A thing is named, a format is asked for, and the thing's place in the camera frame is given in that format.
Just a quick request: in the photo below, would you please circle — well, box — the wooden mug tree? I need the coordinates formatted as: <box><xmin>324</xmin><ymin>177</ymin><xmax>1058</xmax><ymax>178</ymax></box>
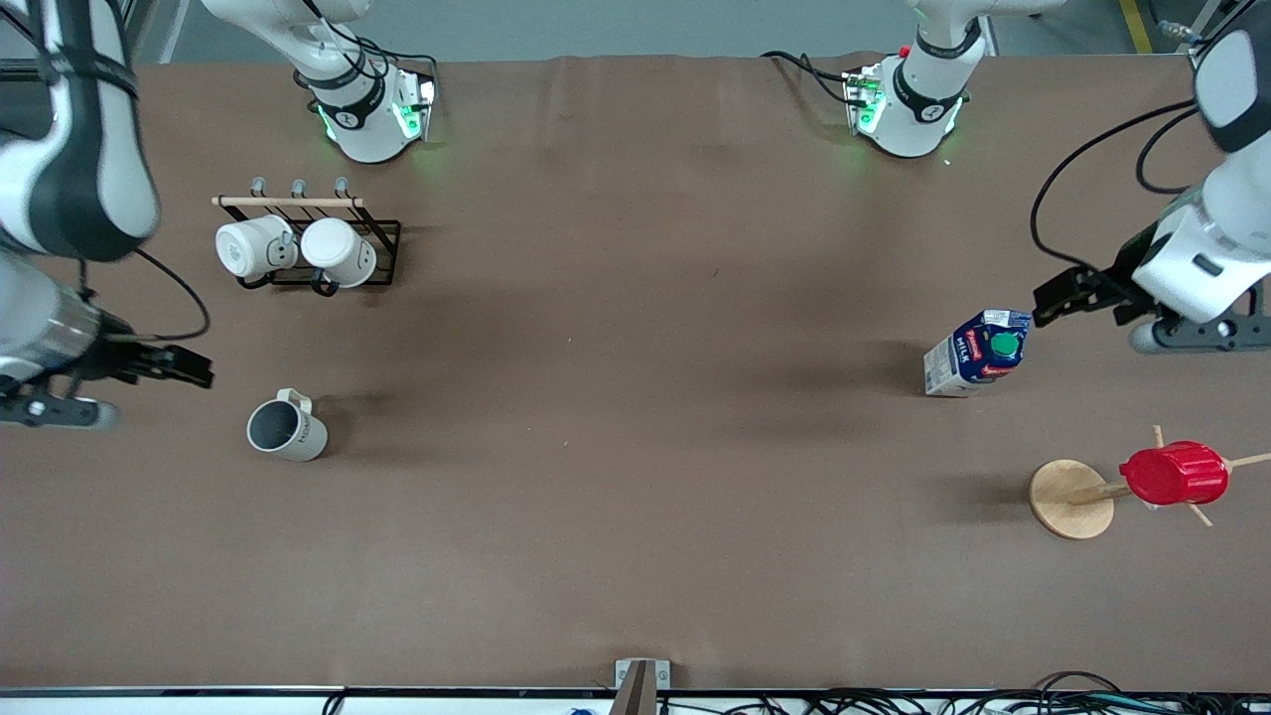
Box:
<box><xmin>1028</xmin><ymin>424</ymin><xmax>1271</xmax><ymax>542</ymax></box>

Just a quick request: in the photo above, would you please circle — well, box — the white hanging mug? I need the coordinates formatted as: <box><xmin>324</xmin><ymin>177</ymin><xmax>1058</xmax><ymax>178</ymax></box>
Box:
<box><xmin>214</xmin><ymin>214</ymin><xmax>300</xmax><ymax>282</ymax></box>
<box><xmin>300</xmin><ymin>216</ymin><xmax>379</xmax><ymax>290</ymax></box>

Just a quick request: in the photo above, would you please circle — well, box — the black base cable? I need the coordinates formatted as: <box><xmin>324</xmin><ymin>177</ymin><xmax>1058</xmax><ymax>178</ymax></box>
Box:
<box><xmin>298</xmin><ymin>0</ymin><xmax>441</xmax><ymax>85</ymax></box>
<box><xmin>761</xmin><ymin>49</ymin><xmax>863</xmax><ymax>106</ymax></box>

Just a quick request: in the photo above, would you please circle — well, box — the brown table cover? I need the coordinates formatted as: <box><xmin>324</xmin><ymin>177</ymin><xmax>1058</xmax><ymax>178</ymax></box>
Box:
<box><xmin>0</xmin><ymin>52</ymin><xmax>1271</xmax><ymax>694</ymax></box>

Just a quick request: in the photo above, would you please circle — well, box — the black right base cable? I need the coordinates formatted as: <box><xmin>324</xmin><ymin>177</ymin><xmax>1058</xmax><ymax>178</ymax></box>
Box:
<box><xmin>298</xmin><ymin>0</ymin><xmax>441</xmax><ymax>85</ymax></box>

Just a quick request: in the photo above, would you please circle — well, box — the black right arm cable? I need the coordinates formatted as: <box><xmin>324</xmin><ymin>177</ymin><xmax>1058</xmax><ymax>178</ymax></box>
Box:
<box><xmin>104</xmin><ymin>245</ymin><xmax>212</xmax><ymax>345</ymax></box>

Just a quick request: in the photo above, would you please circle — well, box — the long black left arm cable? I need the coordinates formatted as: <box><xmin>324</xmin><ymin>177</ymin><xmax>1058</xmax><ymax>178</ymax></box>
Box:
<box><xmin>1029</xmin><ymin>97</ymin><xmax>1200</xmax><ymax>273</ymax></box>

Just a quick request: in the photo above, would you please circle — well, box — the red plastic cup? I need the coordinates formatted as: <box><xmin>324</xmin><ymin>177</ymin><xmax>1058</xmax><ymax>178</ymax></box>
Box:
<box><xmin>1118</xmin><ymin>440</ymin><xmax>1231</xmax><ymax>507</ymax></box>

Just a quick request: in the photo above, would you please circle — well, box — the blue milk carton green cap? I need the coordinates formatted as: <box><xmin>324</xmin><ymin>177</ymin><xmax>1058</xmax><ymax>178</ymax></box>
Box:
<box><xmin>922</xmin><ymin>308</ymin><xmax>1035</xmax><ymax>399</ymax></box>

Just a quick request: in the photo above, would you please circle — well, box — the pale ribbed mug with print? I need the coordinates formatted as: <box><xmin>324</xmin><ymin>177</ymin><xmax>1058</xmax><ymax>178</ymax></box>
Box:
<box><xmin>245</xmin><ymin>387</ymin><xmax>330</xmax><ymax>464</ymax></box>

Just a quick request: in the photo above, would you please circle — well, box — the black cable bundle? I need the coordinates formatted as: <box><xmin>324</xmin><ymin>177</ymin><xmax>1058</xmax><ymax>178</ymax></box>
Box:
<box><xmin>320</xmin><ymin>671</ymin><xmax>1271</xmax><ymax>715</ymax></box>

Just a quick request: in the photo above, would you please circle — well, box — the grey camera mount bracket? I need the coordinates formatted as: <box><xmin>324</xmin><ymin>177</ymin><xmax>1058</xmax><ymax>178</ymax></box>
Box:
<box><xmin>607</xmin><ymin>657</ymin><xmax>672</xmax><ymax>715</ymax></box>

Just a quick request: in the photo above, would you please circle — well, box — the short black left arm cable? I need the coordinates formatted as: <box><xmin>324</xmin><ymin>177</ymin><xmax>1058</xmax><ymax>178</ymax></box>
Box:
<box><xmin>1135</xmin><ymin>105</ymin><xmax>1202</xmax><ymax>197</ymax></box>

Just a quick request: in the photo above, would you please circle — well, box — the black left base cable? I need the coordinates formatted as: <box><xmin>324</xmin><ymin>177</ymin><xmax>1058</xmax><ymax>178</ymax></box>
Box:
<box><xmin>761</xmin><ymin>49</ymin><xmax>863</xmax><ymax>106</ymax></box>

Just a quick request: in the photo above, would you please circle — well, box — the black wire mug rack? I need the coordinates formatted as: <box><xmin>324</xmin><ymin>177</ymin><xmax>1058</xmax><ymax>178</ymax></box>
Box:
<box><xmin>211</xmin><ymin>176</ymin><xmax>403</xmax><ymax>298</ymax></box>

